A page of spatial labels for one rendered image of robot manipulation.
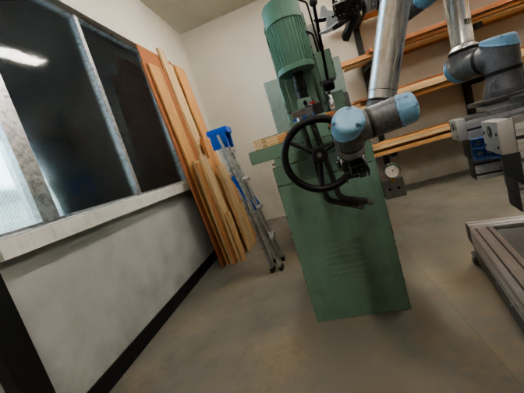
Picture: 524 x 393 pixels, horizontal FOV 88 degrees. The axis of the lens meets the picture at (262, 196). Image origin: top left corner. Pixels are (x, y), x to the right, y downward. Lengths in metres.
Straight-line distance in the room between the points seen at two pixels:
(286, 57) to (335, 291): 1.11
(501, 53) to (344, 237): 0.93
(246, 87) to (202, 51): 0.75
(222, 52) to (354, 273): 3.29
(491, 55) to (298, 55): 0.75
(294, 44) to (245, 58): 2.54
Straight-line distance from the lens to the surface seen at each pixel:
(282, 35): 1.40
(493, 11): 3.78
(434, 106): 3.94
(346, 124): 0.66
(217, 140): 2.04
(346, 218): 1.28
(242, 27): 4.01
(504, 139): 0.96
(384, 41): 0.86
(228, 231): 2.52
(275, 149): 1.24
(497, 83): 1.47
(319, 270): 1.37
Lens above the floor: 0.86
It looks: 8 degrees down
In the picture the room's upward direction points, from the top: 17 degrees counter-clockwise
